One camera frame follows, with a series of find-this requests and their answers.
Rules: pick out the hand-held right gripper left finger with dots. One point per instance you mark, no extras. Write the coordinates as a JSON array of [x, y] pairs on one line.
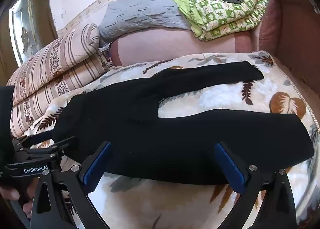
[[96, 169]]

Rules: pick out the green patterned folded blanket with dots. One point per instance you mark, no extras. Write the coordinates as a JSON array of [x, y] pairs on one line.
[[225, 16]]

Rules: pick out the person's left hand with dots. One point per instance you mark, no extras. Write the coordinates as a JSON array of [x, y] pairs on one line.
[[10, 194]]

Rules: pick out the black pants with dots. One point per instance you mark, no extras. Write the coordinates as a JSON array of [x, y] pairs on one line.
[[155, 138]]

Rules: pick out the leaf print blanket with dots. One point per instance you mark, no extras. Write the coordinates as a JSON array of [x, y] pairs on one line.
[[225, 95]]

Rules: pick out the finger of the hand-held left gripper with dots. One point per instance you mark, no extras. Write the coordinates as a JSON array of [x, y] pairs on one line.
[[57, 147], [32, 140]]

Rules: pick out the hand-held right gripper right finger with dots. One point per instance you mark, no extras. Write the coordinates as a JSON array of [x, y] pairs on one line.
[[231, 166]]

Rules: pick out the striped beige folded mattresses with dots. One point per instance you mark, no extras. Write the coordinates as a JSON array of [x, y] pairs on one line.
[[62, 68]]

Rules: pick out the grey quilted blanket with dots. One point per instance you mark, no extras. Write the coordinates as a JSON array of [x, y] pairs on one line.
[[140, 13]]

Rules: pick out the wooden door with glass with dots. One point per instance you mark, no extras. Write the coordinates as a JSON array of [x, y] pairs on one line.
[[27, 26]]

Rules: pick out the pink padded headboard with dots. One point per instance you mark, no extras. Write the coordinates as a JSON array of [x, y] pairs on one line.
[[287, 38]]

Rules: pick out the pink bed sheet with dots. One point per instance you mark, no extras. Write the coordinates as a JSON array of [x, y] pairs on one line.
[[175, 46]]

